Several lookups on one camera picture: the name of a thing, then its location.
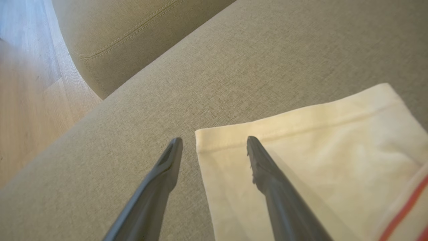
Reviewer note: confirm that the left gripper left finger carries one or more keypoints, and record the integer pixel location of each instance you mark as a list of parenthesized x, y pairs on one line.
[(150, 207)]

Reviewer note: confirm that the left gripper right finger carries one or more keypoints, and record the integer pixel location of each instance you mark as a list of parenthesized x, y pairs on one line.
[(284, 207)]

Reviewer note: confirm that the red and white jersey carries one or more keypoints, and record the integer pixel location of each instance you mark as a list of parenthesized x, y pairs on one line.
[(334, 150)]

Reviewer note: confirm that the grey fabric sofa seat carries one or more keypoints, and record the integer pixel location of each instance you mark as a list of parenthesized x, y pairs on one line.
[(200, 83)]

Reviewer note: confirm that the grey fabric sofa body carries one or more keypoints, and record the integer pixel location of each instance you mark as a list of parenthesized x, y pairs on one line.
[(117, 33)]

